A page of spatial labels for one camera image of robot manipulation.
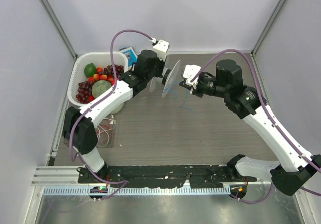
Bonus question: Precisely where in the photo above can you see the green melon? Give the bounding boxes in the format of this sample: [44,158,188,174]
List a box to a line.
[92,80,112,99]

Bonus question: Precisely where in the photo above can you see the white plastic basket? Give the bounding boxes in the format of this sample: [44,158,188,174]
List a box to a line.
[67,52,128,114]

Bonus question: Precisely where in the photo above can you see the green lime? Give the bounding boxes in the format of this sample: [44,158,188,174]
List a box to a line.
[84,63,97,78]

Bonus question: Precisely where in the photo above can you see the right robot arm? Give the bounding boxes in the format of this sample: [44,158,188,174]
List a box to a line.
[180,59,320,196]

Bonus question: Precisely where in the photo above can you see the small peach fruits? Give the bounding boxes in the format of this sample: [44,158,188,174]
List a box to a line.
[88,67,114,83]

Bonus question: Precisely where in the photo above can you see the white slotted cable duct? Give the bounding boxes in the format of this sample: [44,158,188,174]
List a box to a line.
[43,185,231,196]

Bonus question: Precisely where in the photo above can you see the dark grape bunch lower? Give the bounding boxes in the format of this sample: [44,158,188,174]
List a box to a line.
[76,81,94,104]

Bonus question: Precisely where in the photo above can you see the aluminium rail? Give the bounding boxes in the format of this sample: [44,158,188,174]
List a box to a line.
[32,166,79,186]

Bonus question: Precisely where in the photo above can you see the clear plastic tray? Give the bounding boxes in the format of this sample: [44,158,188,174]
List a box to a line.
[95,114,116,148]

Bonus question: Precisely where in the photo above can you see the dark grape bunch upper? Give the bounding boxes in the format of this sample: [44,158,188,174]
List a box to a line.
[103,65,124,77]

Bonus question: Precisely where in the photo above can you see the red strawberry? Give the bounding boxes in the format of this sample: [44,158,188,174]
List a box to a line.
[87,95,95,102]

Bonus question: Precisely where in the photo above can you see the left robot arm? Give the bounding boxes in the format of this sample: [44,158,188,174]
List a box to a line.
[62,49,167,183]

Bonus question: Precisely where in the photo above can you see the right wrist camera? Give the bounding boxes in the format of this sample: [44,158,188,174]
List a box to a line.
[182,65,201,85]

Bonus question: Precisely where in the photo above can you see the dark grape bunch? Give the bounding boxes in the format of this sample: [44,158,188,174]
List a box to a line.
[76,81,94,104]
[103,65,124,77]

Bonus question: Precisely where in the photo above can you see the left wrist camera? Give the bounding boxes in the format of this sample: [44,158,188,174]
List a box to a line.
[151,38,170,61]

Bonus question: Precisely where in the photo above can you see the blue white box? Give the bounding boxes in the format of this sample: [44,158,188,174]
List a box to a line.
[119,47,137,68]

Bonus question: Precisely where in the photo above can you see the white cable spool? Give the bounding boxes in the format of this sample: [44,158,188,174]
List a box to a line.
[149,60,181,98]

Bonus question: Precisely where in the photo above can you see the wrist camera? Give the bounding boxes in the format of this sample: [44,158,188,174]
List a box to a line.
[151,38,170,61]
[182,65,201,85]

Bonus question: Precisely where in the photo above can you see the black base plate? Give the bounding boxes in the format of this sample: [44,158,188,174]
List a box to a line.
[77,164,259,188]

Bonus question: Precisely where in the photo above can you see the blue cable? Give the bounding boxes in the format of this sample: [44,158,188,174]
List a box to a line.
[163,82,194,113]

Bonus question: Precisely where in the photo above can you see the white cable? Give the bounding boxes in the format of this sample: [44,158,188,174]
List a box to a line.
[96,118,117,146]

